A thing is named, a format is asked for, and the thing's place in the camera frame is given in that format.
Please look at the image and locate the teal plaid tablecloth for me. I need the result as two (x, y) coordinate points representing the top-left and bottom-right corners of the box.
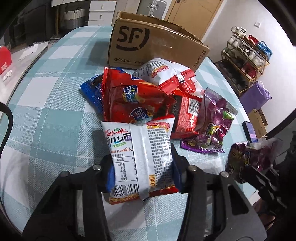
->
(1, 26), (249, 240)

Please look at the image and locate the small cardboard box floor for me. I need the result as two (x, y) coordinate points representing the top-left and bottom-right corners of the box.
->
(248, 109), (267, 138)

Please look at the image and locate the purple candy bag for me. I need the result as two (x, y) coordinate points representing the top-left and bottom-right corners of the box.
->
(225, 138), (283, 184)
(180, 88), (238, 154)

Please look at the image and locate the white drawer desk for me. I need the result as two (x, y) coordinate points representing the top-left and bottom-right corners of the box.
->
(88, 1), (116, 26)

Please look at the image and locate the white noodle snack bag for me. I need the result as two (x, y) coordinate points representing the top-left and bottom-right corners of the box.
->
(101, 115), (177, 204)

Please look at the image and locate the brown SF cardboard box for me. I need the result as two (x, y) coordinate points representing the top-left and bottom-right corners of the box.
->
(108, 11), (210, 71)

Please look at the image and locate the red barcode snack packet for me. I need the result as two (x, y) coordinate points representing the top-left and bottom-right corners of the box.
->
(171, 89), (202, 140)

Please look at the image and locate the blue cookie packet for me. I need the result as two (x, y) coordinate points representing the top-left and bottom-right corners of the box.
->
(80, 74), (103, 114)

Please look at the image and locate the purple gift bag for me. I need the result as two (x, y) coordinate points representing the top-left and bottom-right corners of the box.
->
(239, 81), (272, 114)

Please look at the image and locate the white red snack bag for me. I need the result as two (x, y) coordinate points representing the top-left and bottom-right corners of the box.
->
(132, 58), (204, 97)

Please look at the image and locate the white side table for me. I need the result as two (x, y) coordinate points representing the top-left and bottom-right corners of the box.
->
(1, 42), (48, 104)

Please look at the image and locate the wooden shoe rack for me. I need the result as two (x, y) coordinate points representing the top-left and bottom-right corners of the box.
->
(215, 26), (273, 97)

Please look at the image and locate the black smartphone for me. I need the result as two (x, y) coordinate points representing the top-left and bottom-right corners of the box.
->
(242, 121), (258, 143)

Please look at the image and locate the woven laundry basket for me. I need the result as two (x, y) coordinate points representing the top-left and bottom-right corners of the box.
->
(64, 7), (85, 30)

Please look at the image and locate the red chip bag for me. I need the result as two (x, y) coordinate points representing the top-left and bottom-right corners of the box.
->
(102, 67), (176, 123)

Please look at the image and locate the red box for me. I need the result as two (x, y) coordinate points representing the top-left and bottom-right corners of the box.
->
(0, 46), (12, 74)

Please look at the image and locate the wooden door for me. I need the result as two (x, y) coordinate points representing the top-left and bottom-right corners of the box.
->
(165, 0), (223, 40)

